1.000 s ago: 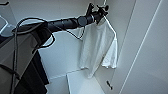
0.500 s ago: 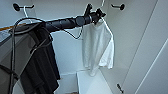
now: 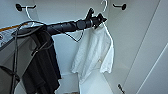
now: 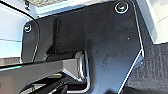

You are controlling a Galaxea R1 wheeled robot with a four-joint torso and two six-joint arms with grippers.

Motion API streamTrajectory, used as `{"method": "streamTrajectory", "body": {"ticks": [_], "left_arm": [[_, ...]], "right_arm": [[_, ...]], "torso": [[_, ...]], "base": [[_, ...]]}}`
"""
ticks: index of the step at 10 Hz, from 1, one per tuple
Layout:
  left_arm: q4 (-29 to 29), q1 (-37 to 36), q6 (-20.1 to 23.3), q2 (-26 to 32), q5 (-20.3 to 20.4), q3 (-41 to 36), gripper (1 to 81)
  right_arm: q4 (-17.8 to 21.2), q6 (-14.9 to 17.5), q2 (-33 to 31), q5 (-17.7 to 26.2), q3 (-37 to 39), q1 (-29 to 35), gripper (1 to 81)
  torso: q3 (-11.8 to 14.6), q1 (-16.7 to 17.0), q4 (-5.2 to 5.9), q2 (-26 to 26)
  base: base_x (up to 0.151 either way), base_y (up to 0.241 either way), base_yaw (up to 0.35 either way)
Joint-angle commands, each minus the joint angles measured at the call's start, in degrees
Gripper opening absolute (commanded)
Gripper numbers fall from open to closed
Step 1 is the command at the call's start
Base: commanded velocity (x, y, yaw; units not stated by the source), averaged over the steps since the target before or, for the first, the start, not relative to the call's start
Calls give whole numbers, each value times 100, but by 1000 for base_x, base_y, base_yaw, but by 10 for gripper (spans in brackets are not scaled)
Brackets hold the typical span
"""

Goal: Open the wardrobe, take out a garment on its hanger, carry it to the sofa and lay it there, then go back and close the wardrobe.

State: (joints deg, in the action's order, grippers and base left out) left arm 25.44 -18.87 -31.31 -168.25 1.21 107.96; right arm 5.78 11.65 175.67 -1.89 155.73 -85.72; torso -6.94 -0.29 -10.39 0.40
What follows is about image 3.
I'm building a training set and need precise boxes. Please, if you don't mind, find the white shirt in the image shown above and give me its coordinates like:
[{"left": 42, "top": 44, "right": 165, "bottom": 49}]
[{"left": 70, "top": 24, "right": 115, "bottom": 85}]

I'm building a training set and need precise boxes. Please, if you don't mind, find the white wardrobe carcass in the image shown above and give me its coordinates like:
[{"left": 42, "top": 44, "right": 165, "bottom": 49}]
[{"left": 0, "top": 0, "right": 168, "bottom": 94}]

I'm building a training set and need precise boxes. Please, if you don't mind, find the small black door hinge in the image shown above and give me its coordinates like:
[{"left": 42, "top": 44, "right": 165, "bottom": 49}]
[{"left": 117, "top": 83, "right": 126, "bottom": 94}]

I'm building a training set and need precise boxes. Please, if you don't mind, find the orange label strip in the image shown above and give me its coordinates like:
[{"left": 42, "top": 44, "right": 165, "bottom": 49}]
[{"left": 0, "top": 25, "right": 12, "bottom": 34}]

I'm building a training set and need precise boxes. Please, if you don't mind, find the black garment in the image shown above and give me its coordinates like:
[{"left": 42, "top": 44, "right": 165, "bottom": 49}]
[{"left": 21, "top": 31, "right": 63, "bottom": 94}]

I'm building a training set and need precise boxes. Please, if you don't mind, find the white clothes hanger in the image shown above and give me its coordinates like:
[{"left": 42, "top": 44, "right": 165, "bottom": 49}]
[
  {"left": 24, "top": 4, "right": 38, "bottom": 28},
  {"left": 79, "top": 0, "right": 114, "bottom": 41}
]

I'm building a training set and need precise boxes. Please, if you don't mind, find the white wardrobe door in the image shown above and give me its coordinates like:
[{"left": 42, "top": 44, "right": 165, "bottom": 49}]
[{"left": 134, "top": 0, "right": 168, "bottom": 94}]

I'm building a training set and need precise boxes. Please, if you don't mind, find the black clothes rail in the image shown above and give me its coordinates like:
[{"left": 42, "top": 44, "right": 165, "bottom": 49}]
[{"left": 14, "top": 2, "right": 128, "bottom": 12}]

